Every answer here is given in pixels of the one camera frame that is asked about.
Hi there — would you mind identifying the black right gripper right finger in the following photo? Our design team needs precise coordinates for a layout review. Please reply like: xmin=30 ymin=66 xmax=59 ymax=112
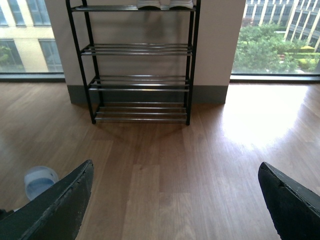
xmin=258 ymin=162 xmax=320 ymax=240

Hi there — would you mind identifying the grey knit sneaker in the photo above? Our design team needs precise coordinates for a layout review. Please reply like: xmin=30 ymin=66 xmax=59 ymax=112
xmin=136 ymin=0 xmax=161 ymax=10
xmin=169 ymin=0 xmax=194 ymax=9

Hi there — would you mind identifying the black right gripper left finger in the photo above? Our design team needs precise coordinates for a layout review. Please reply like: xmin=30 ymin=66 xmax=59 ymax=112
xmin=0 ymin=159 xmax=94 ymax=240

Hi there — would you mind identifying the black metal shoe rack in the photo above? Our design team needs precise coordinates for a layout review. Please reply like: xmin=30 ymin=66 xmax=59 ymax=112
xmin=65 ymin=0 xmax=201 ymax=125

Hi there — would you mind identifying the light blue slipper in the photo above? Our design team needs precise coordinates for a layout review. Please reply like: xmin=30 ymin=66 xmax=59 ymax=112
xmin=24 ymin=166 xmax=59 ymax=201

